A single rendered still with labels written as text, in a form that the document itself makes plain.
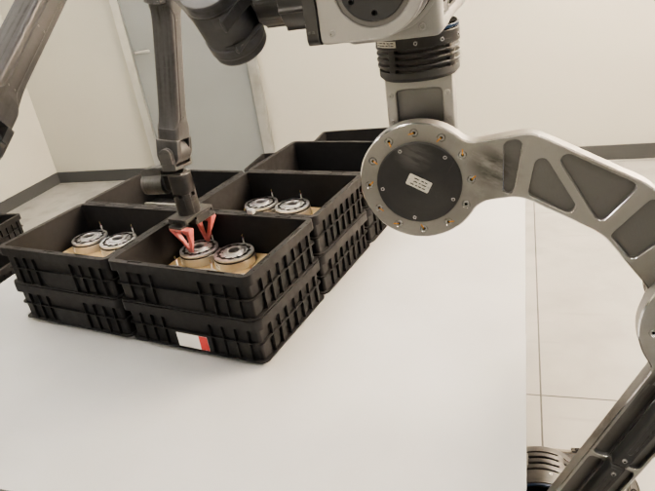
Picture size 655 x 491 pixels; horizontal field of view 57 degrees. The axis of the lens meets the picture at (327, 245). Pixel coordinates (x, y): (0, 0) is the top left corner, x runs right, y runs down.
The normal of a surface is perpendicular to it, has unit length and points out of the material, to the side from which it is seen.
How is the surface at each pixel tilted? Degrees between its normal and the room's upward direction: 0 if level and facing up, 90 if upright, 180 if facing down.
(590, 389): 0
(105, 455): 0
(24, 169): 90
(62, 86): 90
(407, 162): 90
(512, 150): 90
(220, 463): 0
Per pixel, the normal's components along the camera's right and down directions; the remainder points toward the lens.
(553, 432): -0.15, -0.89
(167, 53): -0.24, 0.37
